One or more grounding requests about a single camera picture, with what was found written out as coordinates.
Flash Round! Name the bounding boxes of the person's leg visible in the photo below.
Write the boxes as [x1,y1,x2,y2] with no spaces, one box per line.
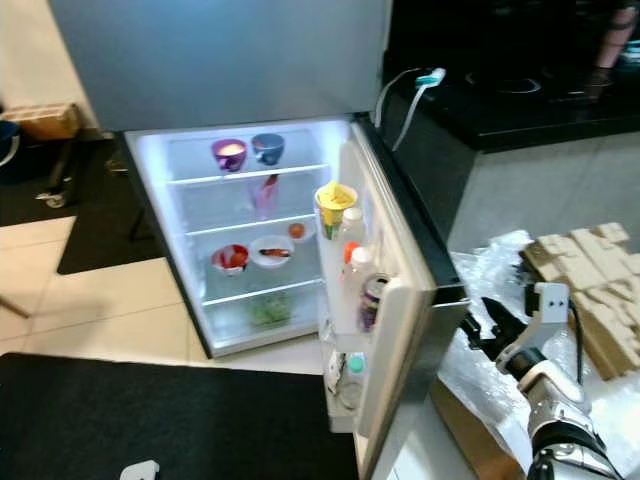
[595,0,640,98]

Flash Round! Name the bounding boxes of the yellow cup noodle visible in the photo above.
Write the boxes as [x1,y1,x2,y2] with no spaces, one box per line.
[315,183,359,242]

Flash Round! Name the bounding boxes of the purple drink can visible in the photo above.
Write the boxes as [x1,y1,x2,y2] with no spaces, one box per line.
[360,273,393,333]

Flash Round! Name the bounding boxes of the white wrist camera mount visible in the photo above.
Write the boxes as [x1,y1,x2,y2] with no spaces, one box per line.
[500,283,571,371]
[120,460,159,480]

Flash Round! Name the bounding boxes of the wicker top stool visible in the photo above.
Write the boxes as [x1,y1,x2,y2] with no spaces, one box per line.
[5,103,83,198]

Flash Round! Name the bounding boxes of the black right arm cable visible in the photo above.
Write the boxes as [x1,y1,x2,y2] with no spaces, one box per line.
[568,300,588,379]

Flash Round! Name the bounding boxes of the clear plastic film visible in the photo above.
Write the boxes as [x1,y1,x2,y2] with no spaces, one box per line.
[435,230,640,480]

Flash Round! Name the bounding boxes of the brown cardboard sheet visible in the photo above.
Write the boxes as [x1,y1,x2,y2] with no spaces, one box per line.
[430,385,526,480]

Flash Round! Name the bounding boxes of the brown cardboard pulp tray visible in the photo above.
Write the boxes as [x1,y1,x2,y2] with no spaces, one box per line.
[520,225,640,381]

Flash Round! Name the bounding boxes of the blue bowl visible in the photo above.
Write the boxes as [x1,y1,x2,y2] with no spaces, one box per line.
[250,133,286,167]

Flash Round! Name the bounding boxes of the purple bowl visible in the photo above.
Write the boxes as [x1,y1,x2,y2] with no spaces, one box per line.
[211,138,249,173]

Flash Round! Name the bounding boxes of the large black floor mat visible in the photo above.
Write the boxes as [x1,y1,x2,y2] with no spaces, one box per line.
[0,352,361,480]

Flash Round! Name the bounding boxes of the glass fridge shelf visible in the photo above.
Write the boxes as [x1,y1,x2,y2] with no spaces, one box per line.
[165,163,331,186]
[182,215,326,239]
[200,278,326,306]

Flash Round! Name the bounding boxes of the black kitchen counter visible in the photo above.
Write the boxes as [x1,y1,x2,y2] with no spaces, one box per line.
[380,0,640,251]

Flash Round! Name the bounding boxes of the grey fridge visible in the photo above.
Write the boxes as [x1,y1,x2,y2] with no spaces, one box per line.
[48,0,396,359]

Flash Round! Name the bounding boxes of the white bowl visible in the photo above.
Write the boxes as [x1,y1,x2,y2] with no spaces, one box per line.
[249,235,296,269]

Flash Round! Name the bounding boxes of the red bowl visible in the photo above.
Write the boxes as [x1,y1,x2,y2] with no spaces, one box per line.
[211,244,250,276]

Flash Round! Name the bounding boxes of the small dish with orange fruit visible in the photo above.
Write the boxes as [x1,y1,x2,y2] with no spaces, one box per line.
[285,220,316,244]

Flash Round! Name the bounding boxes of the green vegetables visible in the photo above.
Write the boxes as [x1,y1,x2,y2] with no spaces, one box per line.
[248,295,296,328]

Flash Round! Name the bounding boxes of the grey fridge door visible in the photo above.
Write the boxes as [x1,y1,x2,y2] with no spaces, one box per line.
[315,115,469,480]

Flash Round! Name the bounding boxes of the small white-capped bottle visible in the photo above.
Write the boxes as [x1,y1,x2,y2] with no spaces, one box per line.
[340,207,366,246]

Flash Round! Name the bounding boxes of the teal white charger with cable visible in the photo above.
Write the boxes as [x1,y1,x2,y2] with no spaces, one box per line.
[375,67,448,151]

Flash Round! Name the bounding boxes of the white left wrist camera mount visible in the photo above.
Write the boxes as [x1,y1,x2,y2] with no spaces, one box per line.
[120,460,159,480]

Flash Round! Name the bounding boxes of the translucent white-capped bottle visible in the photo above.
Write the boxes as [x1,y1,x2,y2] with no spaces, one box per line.
[345,247,376,331]

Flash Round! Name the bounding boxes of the small black floor mat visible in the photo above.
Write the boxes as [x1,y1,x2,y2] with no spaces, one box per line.
[57,135,191,276]

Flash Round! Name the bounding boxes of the white printed carton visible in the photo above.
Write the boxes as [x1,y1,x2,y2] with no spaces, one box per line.
[323,345,346,393]

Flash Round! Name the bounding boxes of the pink packet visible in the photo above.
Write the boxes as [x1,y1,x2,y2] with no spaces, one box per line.
[253,173,281,219]

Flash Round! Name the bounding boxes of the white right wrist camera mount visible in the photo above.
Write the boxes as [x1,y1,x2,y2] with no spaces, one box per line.
[500,283,571,371]

